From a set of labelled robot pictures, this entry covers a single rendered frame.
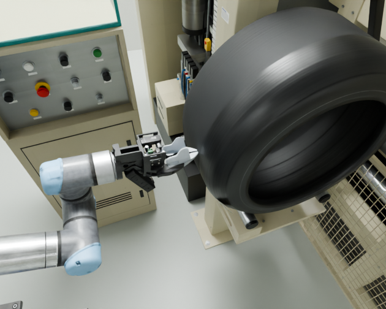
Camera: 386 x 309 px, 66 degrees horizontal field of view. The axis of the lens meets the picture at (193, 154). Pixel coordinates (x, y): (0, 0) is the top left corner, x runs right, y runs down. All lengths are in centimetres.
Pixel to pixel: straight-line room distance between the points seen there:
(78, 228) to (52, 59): 70
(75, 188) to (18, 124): 75
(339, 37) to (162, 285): 155
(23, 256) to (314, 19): 78
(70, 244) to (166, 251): 128
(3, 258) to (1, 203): 176
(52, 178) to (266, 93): 47
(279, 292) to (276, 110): 143
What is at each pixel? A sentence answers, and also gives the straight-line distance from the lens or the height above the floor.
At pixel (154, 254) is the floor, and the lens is 193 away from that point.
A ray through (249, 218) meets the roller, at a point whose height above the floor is 92.
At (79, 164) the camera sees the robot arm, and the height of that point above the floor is 128.
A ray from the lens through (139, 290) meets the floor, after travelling 188.
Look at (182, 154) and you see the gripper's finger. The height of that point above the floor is 124.
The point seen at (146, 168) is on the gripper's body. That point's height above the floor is 124.
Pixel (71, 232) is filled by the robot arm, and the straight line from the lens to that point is 71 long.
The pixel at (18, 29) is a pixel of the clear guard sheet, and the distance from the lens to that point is 116.
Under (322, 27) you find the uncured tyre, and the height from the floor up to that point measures 147.
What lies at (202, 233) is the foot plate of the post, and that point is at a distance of 196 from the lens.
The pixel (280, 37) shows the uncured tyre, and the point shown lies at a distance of 72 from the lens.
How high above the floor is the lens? 180
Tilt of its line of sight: 51 degrees down
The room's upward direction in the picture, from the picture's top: straight up
